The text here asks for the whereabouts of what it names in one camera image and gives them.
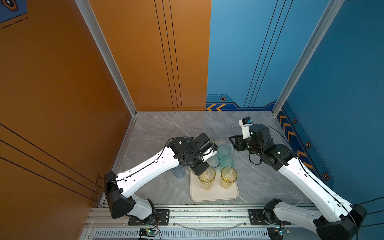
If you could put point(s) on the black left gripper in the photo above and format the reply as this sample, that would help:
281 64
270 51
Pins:
202 169

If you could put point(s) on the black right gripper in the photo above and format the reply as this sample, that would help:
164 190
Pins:
238 140

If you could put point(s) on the blue grey glass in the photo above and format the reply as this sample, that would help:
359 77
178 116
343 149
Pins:
179 171
214 161

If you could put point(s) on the clear ribbed glass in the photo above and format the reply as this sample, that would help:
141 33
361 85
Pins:
221 141

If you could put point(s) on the amber glass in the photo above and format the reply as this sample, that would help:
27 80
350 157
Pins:
207 178
228 177

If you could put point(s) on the teal frosted glass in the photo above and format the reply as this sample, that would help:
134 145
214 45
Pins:
227 161
224 150

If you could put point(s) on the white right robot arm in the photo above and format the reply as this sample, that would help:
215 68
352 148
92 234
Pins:
334 219

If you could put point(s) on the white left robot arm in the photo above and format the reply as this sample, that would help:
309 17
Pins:
120 188

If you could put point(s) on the cream plastic tray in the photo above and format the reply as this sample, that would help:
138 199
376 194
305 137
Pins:
216 193

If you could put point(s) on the right green circuit board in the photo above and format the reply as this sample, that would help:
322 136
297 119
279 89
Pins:
278 233

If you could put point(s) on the green circuit board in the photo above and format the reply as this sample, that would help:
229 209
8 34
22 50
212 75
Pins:
148 234
278 233

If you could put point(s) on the left green circuit board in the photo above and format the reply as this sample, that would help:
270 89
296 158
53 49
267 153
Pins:
148 234

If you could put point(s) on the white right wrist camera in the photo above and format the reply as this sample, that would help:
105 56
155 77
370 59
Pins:
245 124

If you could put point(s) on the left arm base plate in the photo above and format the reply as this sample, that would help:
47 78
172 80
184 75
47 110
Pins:
159 218

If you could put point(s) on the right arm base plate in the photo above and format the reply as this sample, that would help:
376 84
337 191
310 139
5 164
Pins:
264 217

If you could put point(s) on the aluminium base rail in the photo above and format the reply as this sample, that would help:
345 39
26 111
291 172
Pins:
191 222

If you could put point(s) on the aluminium corner post right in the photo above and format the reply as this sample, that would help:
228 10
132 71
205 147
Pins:
319 32

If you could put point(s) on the aluminium corner post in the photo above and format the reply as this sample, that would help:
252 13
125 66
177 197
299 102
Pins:
101 42
319 32

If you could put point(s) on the aluminium corner post left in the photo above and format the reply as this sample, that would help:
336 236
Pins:
101 42

